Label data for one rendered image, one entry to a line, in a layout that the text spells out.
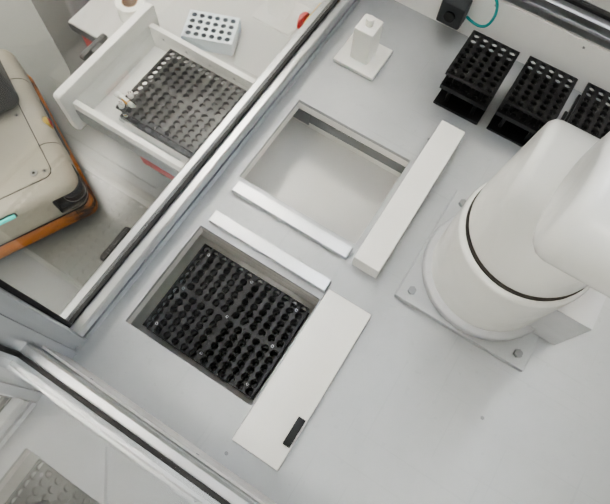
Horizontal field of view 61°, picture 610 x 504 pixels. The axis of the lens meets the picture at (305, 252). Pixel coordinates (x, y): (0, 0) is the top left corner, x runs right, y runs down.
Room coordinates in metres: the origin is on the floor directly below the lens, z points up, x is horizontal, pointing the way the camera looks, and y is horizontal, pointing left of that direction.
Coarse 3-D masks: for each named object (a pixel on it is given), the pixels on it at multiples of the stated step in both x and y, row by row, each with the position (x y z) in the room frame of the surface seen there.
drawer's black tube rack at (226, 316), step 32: (224, 256) 0.32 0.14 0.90; (192, 288) 0.26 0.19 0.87; (224, 288) 0.26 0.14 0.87; (256, 288) 0.27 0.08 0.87; (160, 320) 0.19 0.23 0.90; (192, 320) 0.20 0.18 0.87; (224, 320) 0.20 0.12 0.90; (256, 320) 0.21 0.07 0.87; (288, 320) 0.21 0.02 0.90; (192, 352) 0.15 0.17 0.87; (224, 352) 0.15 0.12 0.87; (256, 352) 0.15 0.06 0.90; (256, 384) 0.10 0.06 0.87
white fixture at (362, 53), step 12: (360, 24) 0.75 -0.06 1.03; (372, 24) 0.75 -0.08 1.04; (360, 36) 0.73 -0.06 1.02; (372, 36) 0.72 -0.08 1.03; (348, 48) 0.76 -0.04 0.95; (360, 48) 0.73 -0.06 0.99; (372, 48) 0.73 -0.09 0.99; (384, 48) 0.77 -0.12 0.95; (336, 60) 0.73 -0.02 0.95; (348, 60) 0.73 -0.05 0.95; (360, 60) 0.73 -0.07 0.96; (372, 60) 0.74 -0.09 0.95; (384, 60) 0.74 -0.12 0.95; (360, 72) 0.71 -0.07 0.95; (372, 72) 0.71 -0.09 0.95
